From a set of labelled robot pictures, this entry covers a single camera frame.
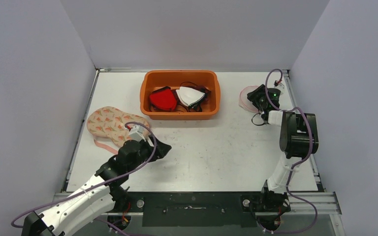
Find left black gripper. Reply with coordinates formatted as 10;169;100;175
127;134;171;173

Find white mesh laundry bag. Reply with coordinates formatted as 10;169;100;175
238;86;259;114

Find red bra black straps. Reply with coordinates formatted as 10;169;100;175
148;86;179;112

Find white bra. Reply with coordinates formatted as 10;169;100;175
175;87;206;108

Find orange plastic tub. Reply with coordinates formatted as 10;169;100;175
140;70;221;120

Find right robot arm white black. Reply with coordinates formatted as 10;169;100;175
247;85;319;194

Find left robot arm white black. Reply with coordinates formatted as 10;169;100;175
22;135;172;236

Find floral padded bra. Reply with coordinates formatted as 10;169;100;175
86;106;151;154

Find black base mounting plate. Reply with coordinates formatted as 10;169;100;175
94;191;291;229

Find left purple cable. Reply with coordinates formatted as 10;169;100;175
10;121;158;236

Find purple cable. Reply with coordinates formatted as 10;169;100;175
10;121;158;236
257;68;319;235

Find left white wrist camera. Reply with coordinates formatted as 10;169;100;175
127;124;146;142

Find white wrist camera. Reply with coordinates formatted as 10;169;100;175
273;79;285;88
127;124;146;142

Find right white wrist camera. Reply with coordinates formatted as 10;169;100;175
273;79;285;88

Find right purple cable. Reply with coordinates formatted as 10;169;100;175
257;68;319;235

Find aluminium front rail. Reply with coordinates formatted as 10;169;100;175
49;191;341;216

